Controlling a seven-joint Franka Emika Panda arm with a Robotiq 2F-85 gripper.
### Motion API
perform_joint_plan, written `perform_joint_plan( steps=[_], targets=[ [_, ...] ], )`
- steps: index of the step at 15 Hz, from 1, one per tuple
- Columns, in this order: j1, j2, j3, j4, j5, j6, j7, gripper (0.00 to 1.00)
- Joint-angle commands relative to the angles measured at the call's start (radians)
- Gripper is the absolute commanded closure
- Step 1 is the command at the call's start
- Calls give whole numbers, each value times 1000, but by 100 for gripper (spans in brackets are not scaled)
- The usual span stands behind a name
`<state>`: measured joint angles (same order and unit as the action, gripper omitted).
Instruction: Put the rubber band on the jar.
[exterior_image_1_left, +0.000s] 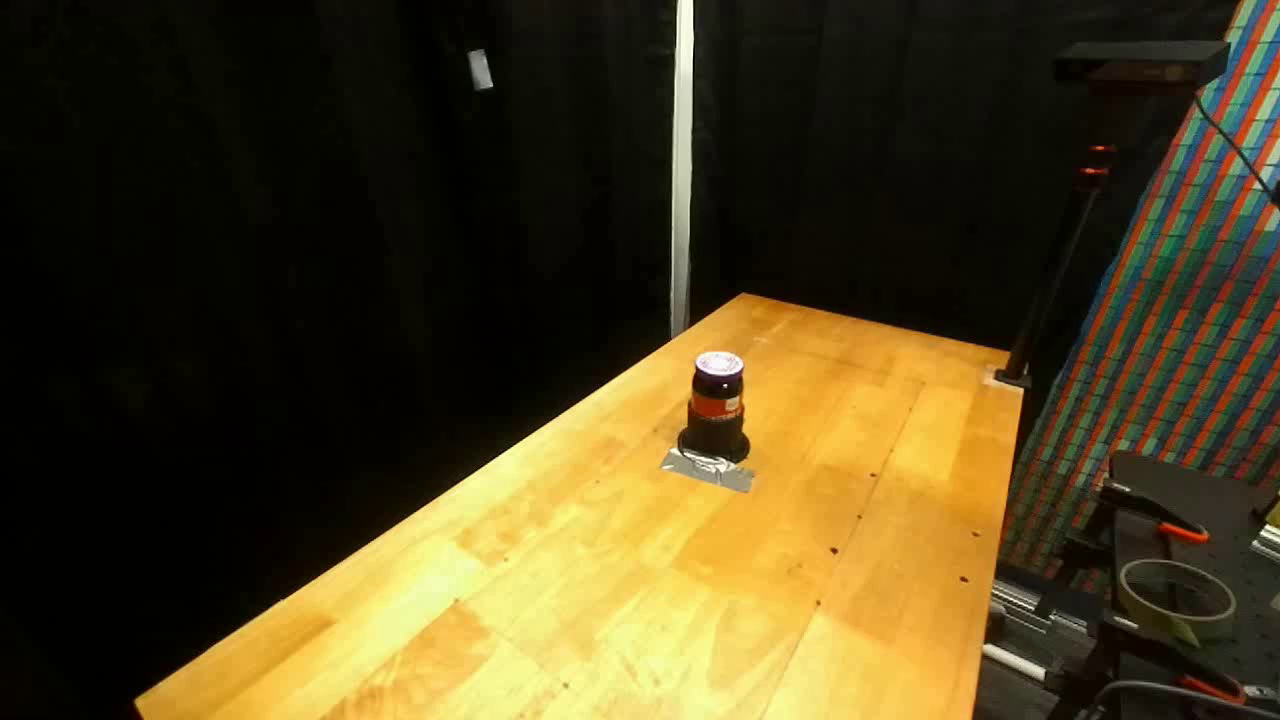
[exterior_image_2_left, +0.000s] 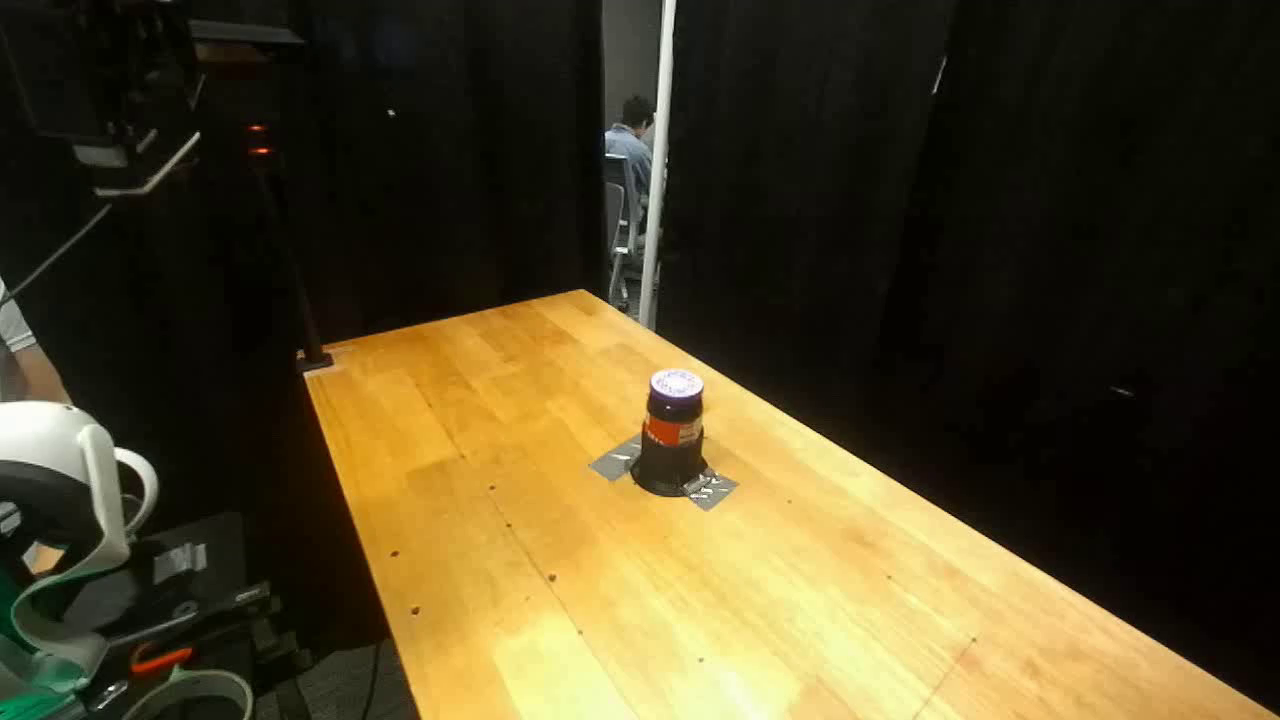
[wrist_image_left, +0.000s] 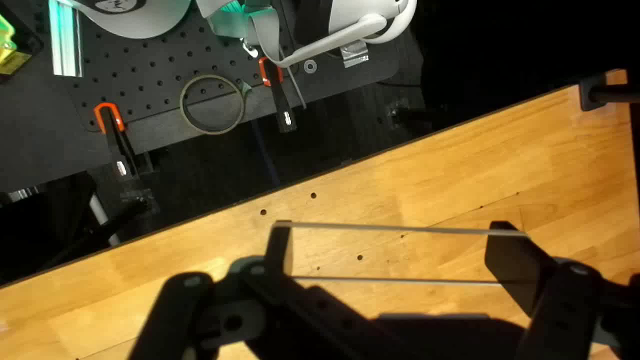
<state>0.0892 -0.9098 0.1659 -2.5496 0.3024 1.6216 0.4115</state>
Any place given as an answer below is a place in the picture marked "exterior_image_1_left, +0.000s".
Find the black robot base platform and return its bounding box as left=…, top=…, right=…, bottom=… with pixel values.
left=1056, top=447, right=1280, bottom=706

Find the dark jar with white lid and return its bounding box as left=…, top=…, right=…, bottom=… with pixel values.
left=683, top=349, right=753, bottom=465

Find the gray tape patch under jar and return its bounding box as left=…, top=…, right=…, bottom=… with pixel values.
left=660, top=444, right=761, bottom=496

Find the white vertical pole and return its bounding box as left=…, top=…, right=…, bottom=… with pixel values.
left=664, top=0, right=700, bottom=337

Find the small white tag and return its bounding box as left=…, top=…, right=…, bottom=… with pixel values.
left=462, top=46, right=500, bottom=97

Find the black curtain backdrop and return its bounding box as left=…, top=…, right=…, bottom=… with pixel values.
left=0, top=0, right=1234, bottom=720

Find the colorful striped woven board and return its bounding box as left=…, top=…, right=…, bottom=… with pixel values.
left=1003, top=0, right=1280, bottom=578

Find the beige tape roll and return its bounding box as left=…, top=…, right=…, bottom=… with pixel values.
left=1116, top=555, right=1240, bottom=653

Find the silver metal rail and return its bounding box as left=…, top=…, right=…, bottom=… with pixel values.
left=980, top=567, right=1113, bottom=694

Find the black clamp with orange handle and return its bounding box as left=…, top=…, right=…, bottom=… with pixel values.
left=1170, top=668, right=1253, bottom=709
left=1151, top=517, right=1214, bottom=551

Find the black camera stand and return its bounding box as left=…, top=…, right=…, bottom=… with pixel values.
left=997, top=37, right=1230, bottom=391

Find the black camera cable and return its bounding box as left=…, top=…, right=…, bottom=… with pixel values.
left=1191, top=84, right=1280, bottom=211

